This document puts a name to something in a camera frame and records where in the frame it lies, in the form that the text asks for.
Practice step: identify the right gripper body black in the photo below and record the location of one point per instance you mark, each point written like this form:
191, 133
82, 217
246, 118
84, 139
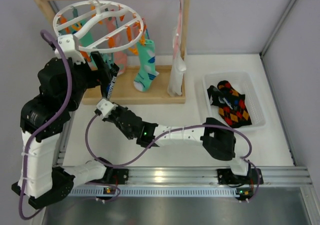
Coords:
111, 113

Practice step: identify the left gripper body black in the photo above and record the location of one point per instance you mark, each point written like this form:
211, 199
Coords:
100, 66

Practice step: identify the round white clip hanger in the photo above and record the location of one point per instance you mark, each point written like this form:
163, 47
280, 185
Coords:
103, 9

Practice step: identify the mint green sock blue hexagon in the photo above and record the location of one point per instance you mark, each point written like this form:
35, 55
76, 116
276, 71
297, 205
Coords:
147, 71

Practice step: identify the black sock white hexagon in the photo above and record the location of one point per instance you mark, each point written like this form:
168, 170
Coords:
113, 70

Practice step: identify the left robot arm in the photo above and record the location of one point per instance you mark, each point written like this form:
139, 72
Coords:
42, 120

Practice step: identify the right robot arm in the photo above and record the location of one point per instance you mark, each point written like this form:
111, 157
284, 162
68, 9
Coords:
217, 139

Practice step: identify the wooden rack base tray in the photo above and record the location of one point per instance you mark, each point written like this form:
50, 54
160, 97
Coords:
124, 92

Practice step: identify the white plastic bag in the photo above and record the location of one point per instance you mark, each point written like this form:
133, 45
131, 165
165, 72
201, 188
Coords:
178, 68

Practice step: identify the argyle red orange sock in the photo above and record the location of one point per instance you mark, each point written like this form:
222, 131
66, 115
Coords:
239, 116

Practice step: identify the white plastic basket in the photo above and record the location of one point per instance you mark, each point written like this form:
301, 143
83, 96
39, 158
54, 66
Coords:
240, 81

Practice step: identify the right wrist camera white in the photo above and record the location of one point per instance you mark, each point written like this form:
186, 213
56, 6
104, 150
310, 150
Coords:
104, 107

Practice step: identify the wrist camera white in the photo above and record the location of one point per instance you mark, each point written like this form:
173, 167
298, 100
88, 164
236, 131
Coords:
104, 107
69, 45

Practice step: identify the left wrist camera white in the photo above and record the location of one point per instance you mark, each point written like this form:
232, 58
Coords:
69, 45

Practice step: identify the white perforated cable duct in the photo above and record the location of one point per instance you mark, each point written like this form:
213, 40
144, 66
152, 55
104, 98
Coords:
158, 191

